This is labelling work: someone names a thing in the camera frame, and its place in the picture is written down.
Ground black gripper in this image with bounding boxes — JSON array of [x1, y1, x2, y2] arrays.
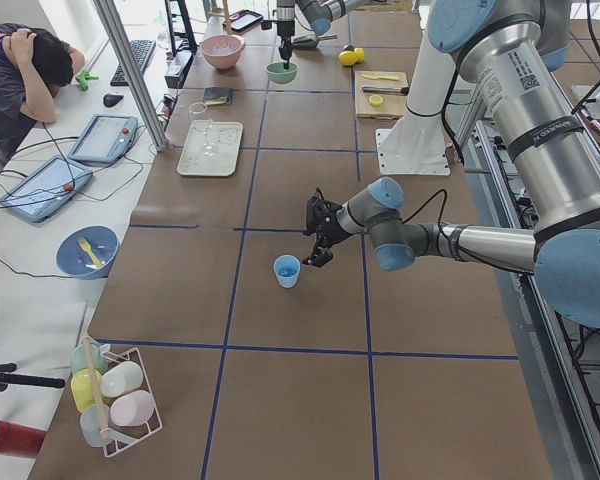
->
[[277, 19, 295, 70], [301, 187, 342, 268]]

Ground green ceramic bowl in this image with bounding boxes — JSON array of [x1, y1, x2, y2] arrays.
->
[[266, 62, 298, 85]]

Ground light blue plastic cup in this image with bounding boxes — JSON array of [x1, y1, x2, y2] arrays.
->
[[273, 254, 301, 288]]

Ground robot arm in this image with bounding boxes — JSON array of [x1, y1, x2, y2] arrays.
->
[[305, 1, 600, 329], [275, 0, 368, 69]]

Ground shiny metal ice scoop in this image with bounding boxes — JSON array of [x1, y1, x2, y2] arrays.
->
[[292, 34, 338, 50]]

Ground pink bowl with ice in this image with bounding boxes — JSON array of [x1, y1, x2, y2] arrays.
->
[[200, 34, 246, 70]]

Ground blue bowl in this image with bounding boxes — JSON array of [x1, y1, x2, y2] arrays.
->
[[56, 225, 119, 280]]

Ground yellow lemon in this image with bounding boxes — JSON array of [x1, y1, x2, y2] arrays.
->
[[353, 47, 366, 63], [338, 50, 359, 67]]

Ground dark grey folded cloth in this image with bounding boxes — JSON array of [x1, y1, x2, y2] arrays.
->
[[203, 86, 234, 106]]

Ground wooden cutting board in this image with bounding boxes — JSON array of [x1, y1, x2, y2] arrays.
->
[[354, 71, 409, 119]]

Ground half cut lemon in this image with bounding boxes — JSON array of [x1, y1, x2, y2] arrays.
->
[[368, 94, 384, 108]]

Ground yellow plastic knife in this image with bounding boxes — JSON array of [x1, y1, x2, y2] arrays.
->
[[361, 73, 401, 81]]

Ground cream plastic tray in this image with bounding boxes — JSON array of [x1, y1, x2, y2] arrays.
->
[[176, 120, 243, 177]]

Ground black keyboard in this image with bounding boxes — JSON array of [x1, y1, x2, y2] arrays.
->
[[109, 39, 158, 88]]

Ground black computer mouse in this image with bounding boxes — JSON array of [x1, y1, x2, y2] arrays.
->
[[102, 93, 124, 108]]

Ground far blue teach pendant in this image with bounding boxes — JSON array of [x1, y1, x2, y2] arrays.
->
[[68, 115, 139, 165]]

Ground blue teach pendant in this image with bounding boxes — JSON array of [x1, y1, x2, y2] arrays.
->
[[0, 155, 93, 223], [68, 115, 139, 165]]

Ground green toy clamp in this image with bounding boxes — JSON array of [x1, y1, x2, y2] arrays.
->
[[75, 70, 99, 91]]

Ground white cup in rack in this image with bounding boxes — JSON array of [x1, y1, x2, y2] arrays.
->
[[100, 361, 144, 397]]

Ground yellow plastic fork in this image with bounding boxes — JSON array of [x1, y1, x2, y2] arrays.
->
[[78, 237, 104, 270]]

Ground pink cup in rack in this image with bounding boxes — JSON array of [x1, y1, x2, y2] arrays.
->
[[110, 390, 156, 427]]

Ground seated person dark shirt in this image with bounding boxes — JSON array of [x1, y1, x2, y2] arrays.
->
[[0, 23, 85, 170]]

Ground yellow cup in rack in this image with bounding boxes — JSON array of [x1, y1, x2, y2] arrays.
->
[[70, 368, 95, 413]]

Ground near blue teach pendant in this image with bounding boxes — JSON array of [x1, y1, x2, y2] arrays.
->
[[0, 155, 93, 223]]

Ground black handled metal tool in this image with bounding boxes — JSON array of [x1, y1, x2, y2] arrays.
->
[[361, 85, 409, 96]]

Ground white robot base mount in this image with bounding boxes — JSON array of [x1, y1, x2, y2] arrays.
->
[[376, 31, 455, 176]]

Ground aluminium frame post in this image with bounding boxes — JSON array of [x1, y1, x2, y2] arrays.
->
[[93, 0, 167, 152]]

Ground white wire cup rack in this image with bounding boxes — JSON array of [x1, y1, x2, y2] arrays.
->
[[70, 336, 163, 458]]

